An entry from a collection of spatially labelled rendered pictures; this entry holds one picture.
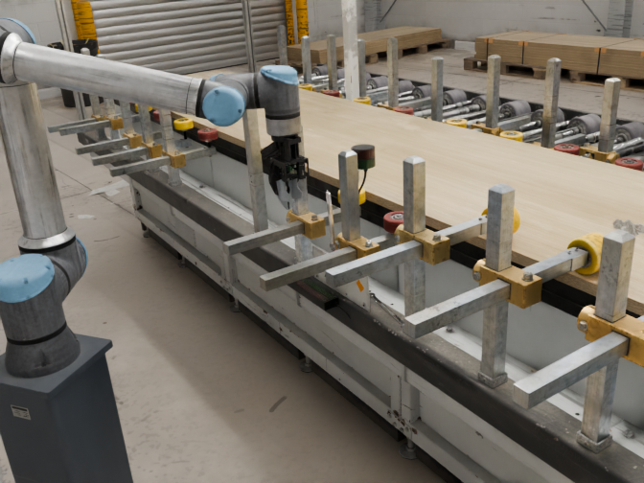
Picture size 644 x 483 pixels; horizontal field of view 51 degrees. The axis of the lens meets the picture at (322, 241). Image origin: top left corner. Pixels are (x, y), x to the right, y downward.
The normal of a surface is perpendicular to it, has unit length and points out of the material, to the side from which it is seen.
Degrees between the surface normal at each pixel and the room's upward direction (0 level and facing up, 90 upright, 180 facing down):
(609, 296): 90
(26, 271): 5
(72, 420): 90
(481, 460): 90
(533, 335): 90
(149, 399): 0
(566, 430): 0
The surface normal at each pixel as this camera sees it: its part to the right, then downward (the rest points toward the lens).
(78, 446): 0.93, 0.10
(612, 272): -0.83, 0.26
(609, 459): -0.06, -0.92
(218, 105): 0.07, 0.41
